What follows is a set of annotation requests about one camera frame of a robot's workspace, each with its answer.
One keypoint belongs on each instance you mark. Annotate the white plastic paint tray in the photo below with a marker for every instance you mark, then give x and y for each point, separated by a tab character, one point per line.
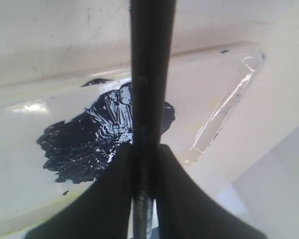
56	136

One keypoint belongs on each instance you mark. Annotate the black paintbrush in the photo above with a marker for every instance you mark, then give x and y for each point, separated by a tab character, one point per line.
151	33

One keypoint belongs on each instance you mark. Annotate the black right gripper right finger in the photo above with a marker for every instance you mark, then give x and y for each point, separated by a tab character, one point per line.
187	212

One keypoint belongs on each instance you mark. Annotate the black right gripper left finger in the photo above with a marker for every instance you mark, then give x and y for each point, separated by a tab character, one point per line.
101	212

